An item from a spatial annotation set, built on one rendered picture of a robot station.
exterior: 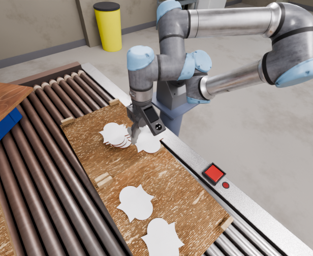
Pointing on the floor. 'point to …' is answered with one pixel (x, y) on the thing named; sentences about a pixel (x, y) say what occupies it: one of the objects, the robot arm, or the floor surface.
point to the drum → (108, 25)
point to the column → (165, 117)
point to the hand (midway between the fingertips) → (146, 138)
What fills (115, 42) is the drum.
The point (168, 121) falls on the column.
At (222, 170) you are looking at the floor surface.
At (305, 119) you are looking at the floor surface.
